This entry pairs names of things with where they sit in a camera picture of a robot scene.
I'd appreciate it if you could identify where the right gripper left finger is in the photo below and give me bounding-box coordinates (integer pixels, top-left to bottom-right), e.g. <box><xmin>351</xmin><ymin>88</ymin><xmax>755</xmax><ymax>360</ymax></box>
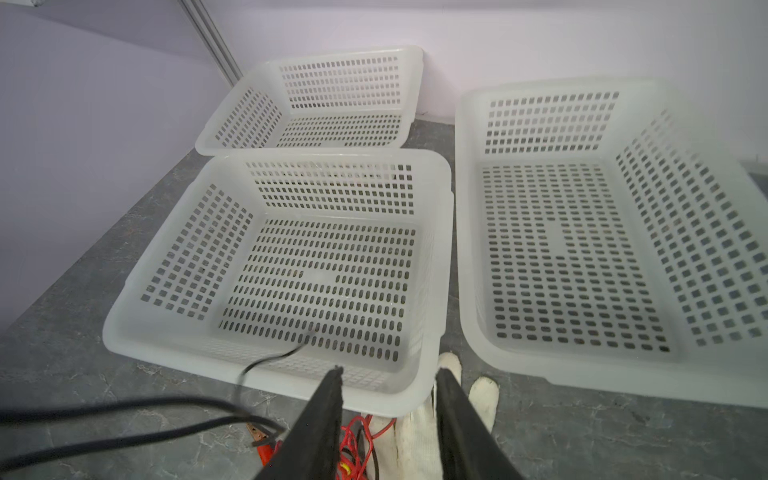
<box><xmin>256</xmin><ymin>367</ymin><xmax>343</xmax><ymax>480</ymax></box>

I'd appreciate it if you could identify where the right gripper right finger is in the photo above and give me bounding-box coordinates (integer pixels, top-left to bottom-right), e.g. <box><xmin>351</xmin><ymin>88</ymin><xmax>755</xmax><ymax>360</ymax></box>
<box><xmin>435</xmin><ymin>369</ymin><xmax>522</xmax><ymax>480</ymax></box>

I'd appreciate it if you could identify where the black cable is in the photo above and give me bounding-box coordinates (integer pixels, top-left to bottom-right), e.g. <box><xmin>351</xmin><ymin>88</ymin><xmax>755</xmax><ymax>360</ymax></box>
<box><xmin>0</xmin><ymin>323</ymin><xmax>322</xmax><ymax>472</ymax></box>

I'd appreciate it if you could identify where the white work glove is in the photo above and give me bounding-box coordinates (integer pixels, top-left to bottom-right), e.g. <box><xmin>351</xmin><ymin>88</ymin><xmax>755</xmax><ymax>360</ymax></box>
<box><xmin>366</xmin><ymin>352</ymin><xmax>524</xmax><ymax>479</ymax></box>

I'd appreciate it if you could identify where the front middle white basket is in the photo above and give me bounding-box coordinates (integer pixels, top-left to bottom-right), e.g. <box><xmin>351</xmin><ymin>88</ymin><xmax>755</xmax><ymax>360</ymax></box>
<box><xmin>102</xmin><ymin>148</ymin><xmax>454</xmax><ymax>417</ymax></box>

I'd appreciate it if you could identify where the white basket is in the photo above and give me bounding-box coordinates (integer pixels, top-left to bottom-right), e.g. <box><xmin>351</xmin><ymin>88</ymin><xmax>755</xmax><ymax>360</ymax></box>
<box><xmin>195</xmin><ymin>46</ymin><xmax>424</xmax><ymax>156</ymax></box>
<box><xmin>455</xmin><ymin>78</ymin><xmax>767</xmax><ymax>408</ymax></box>
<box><xmin>102</xmin><ymin>148</ymin><xmax>454</xmax><ymax>417</ymax></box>

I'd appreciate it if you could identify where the right white basket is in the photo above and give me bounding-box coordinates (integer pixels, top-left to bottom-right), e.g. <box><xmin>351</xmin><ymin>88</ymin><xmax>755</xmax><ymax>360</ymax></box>
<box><xmin>455</xmin><ymin>78</ymin><xmax>767</xmax><ymax>408</ymax></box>

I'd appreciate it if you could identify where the back left white basket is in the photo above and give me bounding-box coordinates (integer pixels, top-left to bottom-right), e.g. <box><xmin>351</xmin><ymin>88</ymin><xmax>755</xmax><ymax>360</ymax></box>
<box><xmin>195</xmin><ymin>46</ymin><xmax>424</xmax><ymax>156</ymax></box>

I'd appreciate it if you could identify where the red cable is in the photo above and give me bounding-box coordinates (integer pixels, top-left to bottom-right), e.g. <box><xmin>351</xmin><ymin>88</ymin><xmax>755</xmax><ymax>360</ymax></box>
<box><xmin>254</xmin><ymin>413</ymin><xmax>397</xmax><ymax>480</ymax></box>

